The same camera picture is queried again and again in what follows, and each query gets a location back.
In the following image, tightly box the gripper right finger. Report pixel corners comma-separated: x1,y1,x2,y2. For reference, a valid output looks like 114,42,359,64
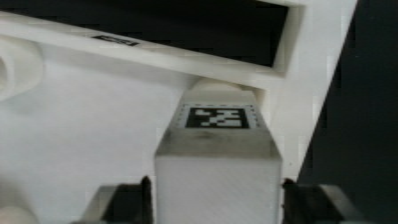
283,179,373,224

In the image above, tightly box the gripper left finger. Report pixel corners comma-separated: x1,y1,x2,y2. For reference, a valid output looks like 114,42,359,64
71,177,155,224

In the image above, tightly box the white leg with tag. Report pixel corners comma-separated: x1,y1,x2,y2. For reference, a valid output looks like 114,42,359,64
155,79,283,224

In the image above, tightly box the white square tabletop part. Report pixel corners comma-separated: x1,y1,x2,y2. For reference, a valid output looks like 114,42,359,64
0,10,281,224

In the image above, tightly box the white U-shaped obstacle fence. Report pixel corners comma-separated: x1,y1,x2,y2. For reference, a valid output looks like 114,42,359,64
261,0,359,179

